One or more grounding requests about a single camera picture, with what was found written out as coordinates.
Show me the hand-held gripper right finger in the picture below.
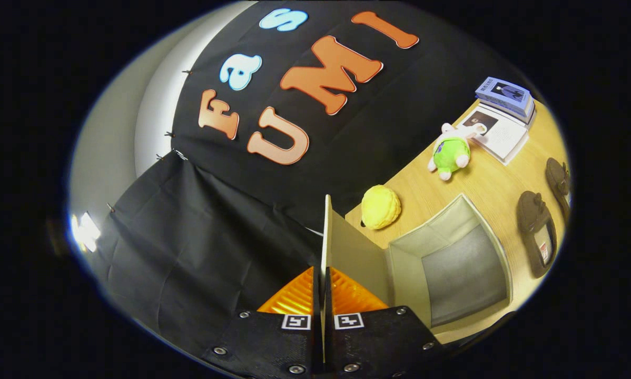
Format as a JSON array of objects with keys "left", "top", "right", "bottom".
[{"left": 323, "top": 266, "right": 445, "bottom": 379}]

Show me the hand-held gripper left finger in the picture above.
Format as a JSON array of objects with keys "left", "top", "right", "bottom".
[{"left": 202, "top": 266, "right": 324, "bottom": 379}]

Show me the grey fabric storage box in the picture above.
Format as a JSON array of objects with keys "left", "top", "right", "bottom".
[{"left": 321, "top": 194, "right": 514, "bottom": 343}]

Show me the brown fuzzy shoe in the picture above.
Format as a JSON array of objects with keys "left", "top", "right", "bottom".
[
  {"left": 516, "top": 191, "right": 557, "bottom": 278},
  {"left": 545, "top": 157, "right": 573, "bottom": 222}
]

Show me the yellow plush toy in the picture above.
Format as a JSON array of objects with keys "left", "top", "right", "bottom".
[{"left": 361, "top": 184, "right": 402, "bottom": 231}]

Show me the green plush toy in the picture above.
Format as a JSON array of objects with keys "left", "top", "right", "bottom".
[{"left": 427, "top": 122, "right": 487, "bottom": 181}]

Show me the bright ceiling light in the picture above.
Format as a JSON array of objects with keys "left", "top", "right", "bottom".
[{"left": 71, "top": 211, "right": 101, "bottom": 253}]

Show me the row of small cloth clips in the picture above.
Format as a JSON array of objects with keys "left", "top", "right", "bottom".
[{"left": 106, "top": 68, "right": 194, "bottom": 214}]

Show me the white cover book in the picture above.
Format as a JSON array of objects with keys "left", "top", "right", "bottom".
[{"left": 457, "top": 103, "right": 530, "bottom": 166}]

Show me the dark blue spine book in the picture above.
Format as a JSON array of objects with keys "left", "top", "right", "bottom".
[{"left": 479, "top": 97, "right": 536, "bottom": 126}]

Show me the blue cover book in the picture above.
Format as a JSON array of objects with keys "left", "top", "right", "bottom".
[{"left": 475, "top": 77, "right": 531, "bottom": 117}]

